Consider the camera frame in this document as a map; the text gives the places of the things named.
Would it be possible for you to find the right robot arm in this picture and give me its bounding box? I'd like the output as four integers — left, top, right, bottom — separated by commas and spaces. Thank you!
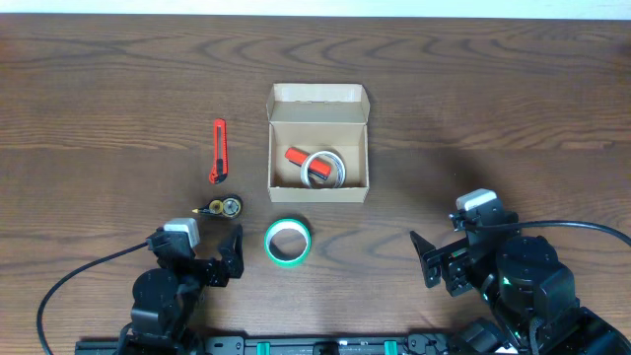
410, 232, 630, 355

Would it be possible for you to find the white clear tape roll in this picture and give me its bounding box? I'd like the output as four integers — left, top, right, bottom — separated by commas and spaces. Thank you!
300, 150, 346, 188

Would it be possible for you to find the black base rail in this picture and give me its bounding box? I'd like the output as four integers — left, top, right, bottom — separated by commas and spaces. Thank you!
74, 330, 473, 355

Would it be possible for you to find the black gold correction tape dispenser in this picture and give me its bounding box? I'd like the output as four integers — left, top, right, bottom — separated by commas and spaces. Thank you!
191, 194, 244, 220

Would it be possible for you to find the open cardboard box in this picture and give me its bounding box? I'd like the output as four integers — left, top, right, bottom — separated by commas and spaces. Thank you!
266, 83, 371, 203

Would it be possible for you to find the small red black cutter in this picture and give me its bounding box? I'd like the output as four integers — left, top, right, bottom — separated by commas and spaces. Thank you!
285, 147, 331, 180

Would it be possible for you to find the red utility knife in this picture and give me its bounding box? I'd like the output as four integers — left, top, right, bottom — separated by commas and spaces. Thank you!
209, 118, 229, 184

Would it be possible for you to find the green tape roll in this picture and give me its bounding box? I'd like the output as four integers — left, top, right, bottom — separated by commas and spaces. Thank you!
264, 218, 312, 268

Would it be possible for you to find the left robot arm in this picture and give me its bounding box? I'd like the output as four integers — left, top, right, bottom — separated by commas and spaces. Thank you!
115, 218, 245, 355

